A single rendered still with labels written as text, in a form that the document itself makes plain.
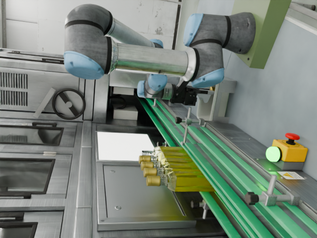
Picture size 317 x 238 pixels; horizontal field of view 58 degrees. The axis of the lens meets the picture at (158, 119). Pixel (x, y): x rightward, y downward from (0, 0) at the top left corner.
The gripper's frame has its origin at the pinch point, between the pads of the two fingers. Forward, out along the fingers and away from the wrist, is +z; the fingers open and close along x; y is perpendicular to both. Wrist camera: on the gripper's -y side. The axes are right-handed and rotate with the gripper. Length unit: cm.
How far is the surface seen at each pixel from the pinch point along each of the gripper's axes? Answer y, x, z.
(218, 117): 9.9, 10.9, 0.1
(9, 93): 25, -74, -106
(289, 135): 2, 58, 0
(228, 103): 3.1, 10.7, 3.6
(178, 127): 22.4, -11.1, -10.3
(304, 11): -46, -28, 61
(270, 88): -8.4, 35.5, 5.5
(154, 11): -62, -345, 36
